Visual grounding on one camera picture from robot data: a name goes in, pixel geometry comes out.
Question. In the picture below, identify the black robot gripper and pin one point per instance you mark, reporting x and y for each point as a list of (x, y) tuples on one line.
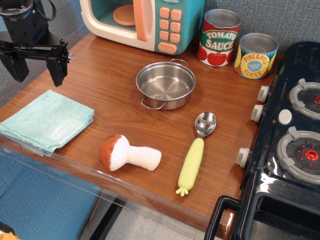
[(28, 37)]

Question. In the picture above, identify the spoon with yellow-green handle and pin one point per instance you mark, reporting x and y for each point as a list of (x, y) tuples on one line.
[(204, 125)]

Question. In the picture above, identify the light blue folded cloth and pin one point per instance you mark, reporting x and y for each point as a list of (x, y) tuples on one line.
[(47, 123)]

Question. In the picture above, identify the orange microwave turntable plate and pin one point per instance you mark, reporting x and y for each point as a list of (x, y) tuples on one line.
[(124, 15)]

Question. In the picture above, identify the toy microwave teal and cream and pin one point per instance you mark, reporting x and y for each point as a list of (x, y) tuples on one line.
[(162, 26)]

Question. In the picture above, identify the plush brown white mushroom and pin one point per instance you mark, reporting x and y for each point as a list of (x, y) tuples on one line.
[(116, 151)]

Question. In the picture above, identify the small steel pot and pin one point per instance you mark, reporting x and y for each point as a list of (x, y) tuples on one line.
[(165, 85)]

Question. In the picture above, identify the tomato sauce can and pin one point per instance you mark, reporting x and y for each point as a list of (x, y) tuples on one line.
[(220, 30)]

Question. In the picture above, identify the pineapple slices can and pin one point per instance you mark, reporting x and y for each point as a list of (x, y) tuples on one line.
[(255, 56)]

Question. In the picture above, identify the black toy stove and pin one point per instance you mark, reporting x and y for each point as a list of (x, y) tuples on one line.
[(280, 188)]

